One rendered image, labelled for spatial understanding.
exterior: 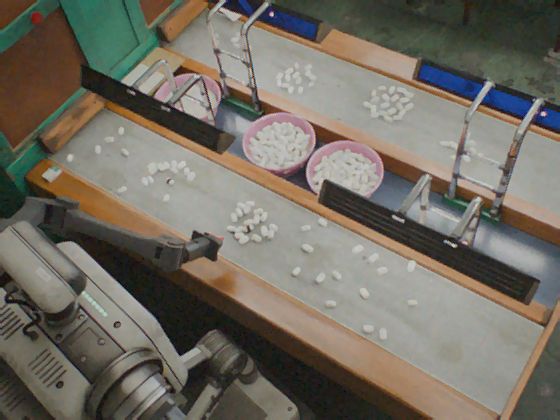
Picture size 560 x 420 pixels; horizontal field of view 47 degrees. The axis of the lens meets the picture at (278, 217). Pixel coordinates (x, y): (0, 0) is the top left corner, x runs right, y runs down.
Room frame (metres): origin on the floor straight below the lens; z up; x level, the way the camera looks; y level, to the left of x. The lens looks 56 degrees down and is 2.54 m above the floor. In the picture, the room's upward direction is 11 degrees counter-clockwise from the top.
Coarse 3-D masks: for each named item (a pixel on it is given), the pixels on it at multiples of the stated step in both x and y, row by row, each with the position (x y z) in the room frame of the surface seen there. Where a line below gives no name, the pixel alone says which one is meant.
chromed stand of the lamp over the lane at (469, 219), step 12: (420, 180) 1.01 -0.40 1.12; (420, 192) 0.97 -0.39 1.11; (408, 204) 0.94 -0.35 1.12; (420, 204) 1.03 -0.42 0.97; (480, 204) 0.90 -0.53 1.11; (420, 216) 1.02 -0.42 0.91; (444, 216) 0.98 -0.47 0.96; (468, 216) 0.87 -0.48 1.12; (480, 216) 0.91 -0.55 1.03; (456, 228) 0.84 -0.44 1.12; (468, 228) 0.92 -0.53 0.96; (456, 240) 0.81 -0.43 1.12; (468, 240) 0.92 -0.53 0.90
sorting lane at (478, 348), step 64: (128, 128) 1.78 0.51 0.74; (128, 192) 1.47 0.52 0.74; (192, 192) 1.41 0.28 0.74; (256, 192) 1.36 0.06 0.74; (256, 256) 1.10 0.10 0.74; (320, 256) 1.05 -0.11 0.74; (384, 256) 1.01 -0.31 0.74; (384, 320) 0.79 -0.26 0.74; (448, 320) 0.75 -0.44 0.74; (512, 320) 0.72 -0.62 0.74; (448, 384) 0.57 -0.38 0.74; (512, 384) 0.53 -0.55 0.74
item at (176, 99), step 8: (160, 64) 1.67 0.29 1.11; (168, 64) 1.69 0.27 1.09; (152, 72) 1.64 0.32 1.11; (168, 72) 1.69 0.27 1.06; (136, 80) 1.61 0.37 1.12; (144, 80) 1.61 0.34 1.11; (168, 80) 1.69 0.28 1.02; (192, 80) 1.56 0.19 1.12; (200, 80) 1.58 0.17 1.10; (136, 88) 1.58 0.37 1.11; (176, 88) 1.69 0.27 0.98; (184, 88) 1.53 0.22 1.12; (200, 88) 1.59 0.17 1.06; (176, 96) 1.50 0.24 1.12; (184, 96) 1.66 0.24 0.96; (192, 96) 1.65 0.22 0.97; (208, 96) 1.58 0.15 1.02; (168, 104) 1.48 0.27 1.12; (176, 104) 1.69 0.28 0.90; (200, 104) 1.61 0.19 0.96; (208, 104) 1.59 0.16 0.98; (208, 112) 1.58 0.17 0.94
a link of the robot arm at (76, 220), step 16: (64, 224) 1.14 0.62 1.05; (80, 224) 1.13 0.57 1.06; (96, 224) 1.11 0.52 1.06; (112, 224) 1.12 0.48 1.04; (112, 240) 1.06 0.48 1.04; (128, 240) 1.04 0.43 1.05; (144, 240) 1.02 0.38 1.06; (160, 240) 1.02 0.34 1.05; (144, 256) 0.99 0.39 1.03; (160, 256) 0.98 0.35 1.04; (176, 256) 0.97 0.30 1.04
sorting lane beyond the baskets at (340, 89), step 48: (192, 48) 2.17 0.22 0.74; (240, 48) 2.11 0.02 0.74; (288, 48) 2.06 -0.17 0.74; (288, 96) 1.79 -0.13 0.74; (336, 96) 1.74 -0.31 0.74; (432, 96) 1.65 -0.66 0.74; (432, 144) 1.42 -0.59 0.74; (480, 144) 1.38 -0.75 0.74; (528, 144) 1.34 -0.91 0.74; (528, 192) 1.14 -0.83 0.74
